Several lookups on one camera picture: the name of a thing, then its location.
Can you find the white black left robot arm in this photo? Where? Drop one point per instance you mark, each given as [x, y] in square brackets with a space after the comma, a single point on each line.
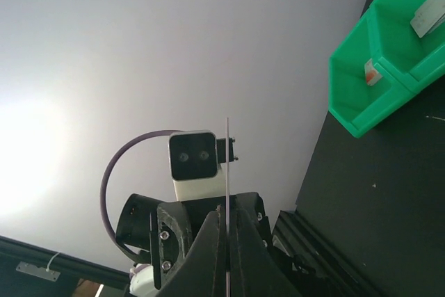
[133, 232]

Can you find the green bin left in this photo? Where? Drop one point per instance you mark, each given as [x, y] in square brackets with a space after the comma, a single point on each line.
[355, 104]

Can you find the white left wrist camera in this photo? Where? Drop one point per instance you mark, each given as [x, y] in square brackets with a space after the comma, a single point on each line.
[195, 169]

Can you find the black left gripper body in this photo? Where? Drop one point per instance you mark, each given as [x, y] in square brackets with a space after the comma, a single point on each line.
[174, 227]

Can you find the black aluminium frame rail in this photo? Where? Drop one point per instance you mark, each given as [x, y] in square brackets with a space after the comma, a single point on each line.
[312, 266]

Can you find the white card red pattern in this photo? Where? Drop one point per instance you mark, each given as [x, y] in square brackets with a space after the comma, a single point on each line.
[430, 12]

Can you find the white cherry blossom card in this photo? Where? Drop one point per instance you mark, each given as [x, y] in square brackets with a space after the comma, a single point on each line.
[227, 189]

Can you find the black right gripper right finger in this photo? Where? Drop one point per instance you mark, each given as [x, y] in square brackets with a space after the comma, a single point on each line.
[253, 270]

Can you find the green bin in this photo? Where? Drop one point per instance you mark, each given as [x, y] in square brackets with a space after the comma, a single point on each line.
[355, 104]
[396, 49]

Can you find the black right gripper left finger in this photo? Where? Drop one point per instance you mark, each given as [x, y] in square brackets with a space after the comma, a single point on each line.
[203, 272]

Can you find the card with red circle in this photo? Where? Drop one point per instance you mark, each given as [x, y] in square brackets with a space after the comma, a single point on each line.
[372, 76]

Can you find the green bin middle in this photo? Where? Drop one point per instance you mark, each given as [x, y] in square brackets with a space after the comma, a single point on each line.
[396, 49]

